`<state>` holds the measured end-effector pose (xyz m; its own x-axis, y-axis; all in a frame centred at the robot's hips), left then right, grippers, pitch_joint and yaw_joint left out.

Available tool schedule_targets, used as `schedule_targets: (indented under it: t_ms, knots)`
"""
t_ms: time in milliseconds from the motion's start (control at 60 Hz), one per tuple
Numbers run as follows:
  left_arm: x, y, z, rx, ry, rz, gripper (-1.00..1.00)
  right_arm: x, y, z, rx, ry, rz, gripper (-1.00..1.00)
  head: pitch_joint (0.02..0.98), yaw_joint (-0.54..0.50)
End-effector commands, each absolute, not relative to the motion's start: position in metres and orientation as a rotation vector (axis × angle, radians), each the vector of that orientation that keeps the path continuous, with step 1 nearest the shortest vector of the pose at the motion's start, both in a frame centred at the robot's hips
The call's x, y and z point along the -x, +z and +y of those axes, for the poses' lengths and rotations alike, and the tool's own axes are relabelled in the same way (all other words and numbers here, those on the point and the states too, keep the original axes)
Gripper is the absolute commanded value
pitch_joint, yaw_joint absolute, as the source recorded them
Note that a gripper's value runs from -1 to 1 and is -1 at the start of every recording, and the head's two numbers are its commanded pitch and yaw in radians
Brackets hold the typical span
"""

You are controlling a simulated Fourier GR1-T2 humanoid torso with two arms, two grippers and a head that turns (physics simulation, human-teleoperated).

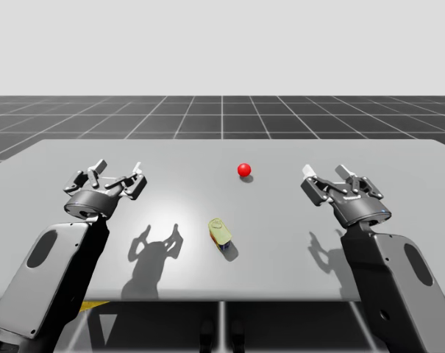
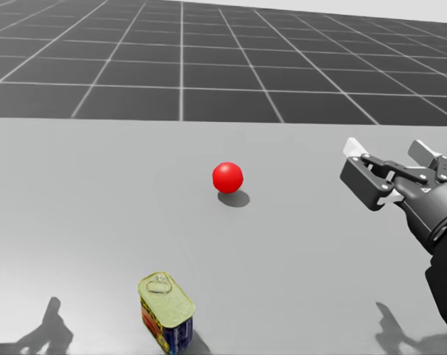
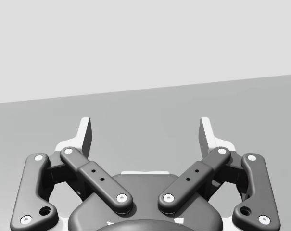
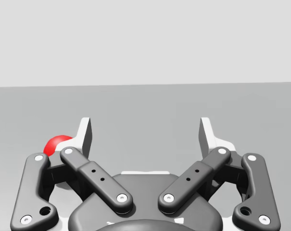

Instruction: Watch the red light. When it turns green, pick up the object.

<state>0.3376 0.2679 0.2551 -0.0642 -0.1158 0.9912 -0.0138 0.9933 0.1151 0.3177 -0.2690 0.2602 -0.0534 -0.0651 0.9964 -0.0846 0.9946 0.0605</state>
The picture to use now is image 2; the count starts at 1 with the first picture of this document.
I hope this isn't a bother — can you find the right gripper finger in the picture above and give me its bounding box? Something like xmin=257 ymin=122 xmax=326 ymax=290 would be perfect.
xmin=407 ymin=139 xmax=447 ymax=185
xmin=339 ymin=136 xmax=431 ymax=214

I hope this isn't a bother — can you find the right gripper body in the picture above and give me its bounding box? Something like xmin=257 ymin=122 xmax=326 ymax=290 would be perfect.
xmin=392 ymin=173 xmax=447 ymax=256

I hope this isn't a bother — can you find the small round ball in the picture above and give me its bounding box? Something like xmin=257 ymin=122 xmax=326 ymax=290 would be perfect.
xmin=211 ymin=161 xmax=245 ymax=195

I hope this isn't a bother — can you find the green and blue rectangular can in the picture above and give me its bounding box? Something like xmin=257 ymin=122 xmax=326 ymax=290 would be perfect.
xmin=137 ymin=271 xmax=197 ymax=355

